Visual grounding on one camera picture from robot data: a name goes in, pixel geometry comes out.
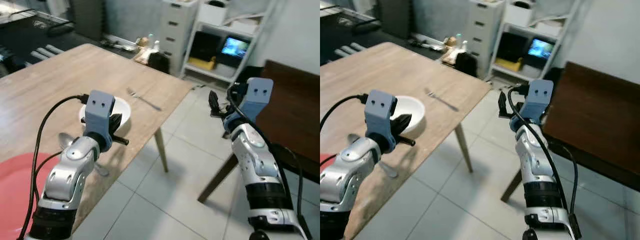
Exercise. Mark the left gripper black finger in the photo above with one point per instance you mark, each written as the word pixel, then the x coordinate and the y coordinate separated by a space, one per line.
pixel 406 121
pixel 118 121
pixel 397 120

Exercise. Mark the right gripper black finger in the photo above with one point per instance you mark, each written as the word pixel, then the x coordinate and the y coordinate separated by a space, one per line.
pixel 503 105
pixel 213 102

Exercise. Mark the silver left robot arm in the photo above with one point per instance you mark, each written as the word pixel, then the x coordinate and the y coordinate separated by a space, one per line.
pixel 70 170
pixel 345 170

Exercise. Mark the white bowl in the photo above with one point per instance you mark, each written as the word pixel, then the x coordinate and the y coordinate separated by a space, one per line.
pixel 415 107
pixel 122 107

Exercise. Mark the silver metal fork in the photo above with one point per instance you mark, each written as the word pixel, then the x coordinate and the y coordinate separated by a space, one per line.
pixel 145 100
pixel 442 101

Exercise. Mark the yellow box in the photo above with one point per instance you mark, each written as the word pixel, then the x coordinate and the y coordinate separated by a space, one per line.
pixel 200 64
pixel 507 65

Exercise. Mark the light wooden table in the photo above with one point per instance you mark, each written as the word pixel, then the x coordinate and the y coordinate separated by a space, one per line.
pixel 390 70
pixel 75 70

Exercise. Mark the black bag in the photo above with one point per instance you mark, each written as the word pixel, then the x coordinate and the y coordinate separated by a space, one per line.
pixel 159 62
pixel 466 65

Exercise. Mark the black case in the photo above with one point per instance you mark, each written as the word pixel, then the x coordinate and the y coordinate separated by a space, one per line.
pixel 205 45
pixel 512 46

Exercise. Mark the black monitor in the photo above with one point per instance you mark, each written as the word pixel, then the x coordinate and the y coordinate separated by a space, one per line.
pixel 541 49
pixel 235 47

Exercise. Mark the dark brown wooden table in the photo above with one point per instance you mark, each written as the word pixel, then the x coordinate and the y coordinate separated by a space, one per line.
pixel 595 120
pixel 290 110

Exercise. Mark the white drawer cabinet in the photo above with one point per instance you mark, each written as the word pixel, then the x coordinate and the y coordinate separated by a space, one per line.
pixel 177 30
pixel 484 30

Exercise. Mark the red plate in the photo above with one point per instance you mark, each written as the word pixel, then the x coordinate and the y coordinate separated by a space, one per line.
pixel 325 160
pixel 15 195

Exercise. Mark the white tube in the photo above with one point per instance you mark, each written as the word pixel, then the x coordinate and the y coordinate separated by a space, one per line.
pixel 340 53
pixel 55 48
pixel 37 55
pixel 349 50
pixel 358 47
pixel 45 52

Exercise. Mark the white storage box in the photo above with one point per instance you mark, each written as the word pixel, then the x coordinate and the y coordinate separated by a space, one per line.
pixel 520 15
pixel 214 14

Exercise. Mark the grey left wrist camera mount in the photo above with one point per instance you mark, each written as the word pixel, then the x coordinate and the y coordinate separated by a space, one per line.
pixel 379 110
pixel 99 110

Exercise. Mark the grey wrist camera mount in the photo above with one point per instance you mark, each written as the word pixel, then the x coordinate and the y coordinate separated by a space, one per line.
pixel 379 110
pixel 257 97
pixel 537 100
pixel 99 110

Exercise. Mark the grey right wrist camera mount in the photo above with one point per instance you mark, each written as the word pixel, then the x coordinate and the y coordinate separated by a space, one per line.
pixel 537 100
pixel 257 97

